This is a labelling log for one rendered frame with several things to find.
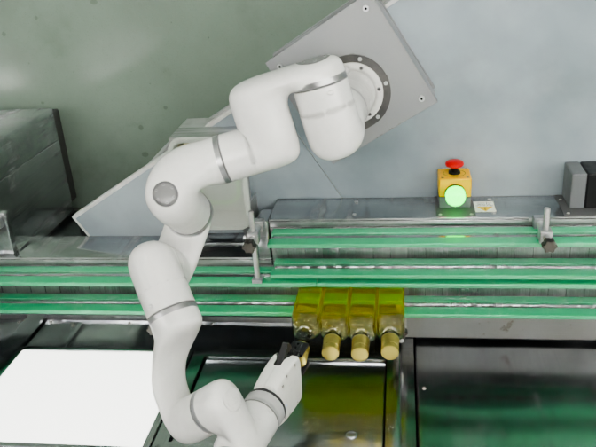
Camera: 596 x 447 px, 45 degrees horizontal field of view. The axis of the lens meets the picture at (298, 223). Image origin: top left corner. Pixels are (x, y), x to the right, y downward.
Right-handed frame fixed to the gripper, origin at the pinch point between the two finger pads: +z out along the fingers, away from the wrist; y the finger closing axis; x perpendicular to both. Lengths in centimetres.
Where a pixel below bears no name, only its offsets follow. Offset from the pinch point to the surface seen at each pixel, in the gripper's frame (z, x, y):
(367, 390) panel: 10.2, -10.5, -12.7
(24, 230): 48, 111, -9
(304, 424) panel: -3.3, -1.9, -12.9
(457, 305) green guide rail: 33.3, -24.1, -3.4
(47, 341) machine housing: 10, 73, -17
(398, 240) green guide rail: 27.4, -12.4, 13.7
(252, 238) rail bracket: 17.2, 16.5, 15.3
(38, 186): 62, 115, 0
